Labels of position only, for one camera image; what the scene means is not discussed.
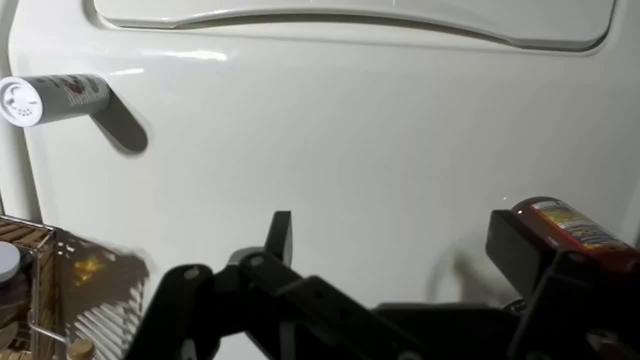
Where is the wire and wood basket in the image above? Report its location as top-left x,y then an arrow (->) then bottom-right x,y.
0,214 -> 153,360

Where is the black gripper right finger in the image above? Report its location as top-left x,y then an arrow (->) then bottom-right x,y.
487,207 -> 640,360

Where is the small white pill bottle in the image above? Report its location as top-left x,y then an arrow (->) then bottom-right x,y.
0,74 -> 113,129

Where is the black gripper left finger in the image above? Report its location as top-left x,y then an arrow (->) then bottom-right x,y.
126,210 -> 428,360

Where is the amber vinegar bottle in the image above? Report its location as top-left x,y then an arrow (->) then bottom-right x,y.
510,193 -> 640,273

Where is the white dryer machine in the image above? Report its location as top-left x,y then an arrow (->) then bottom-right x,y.
0,0 -> 42,226

